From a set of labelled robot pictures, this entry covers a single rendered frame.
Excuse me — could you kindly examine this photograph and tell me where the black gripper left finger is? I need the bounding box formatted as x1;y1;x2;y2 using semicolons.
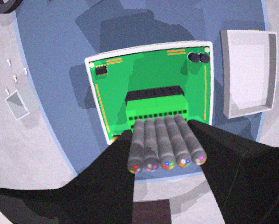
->
0;129;135;224

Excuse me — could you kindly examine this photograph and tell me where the blue work mat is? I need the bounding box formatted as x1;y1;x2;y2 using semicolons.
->
11;0;269;177

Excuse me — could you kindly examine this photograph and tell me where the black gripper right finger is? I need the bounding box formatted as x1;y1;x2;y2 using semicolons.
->
188;119;279;224

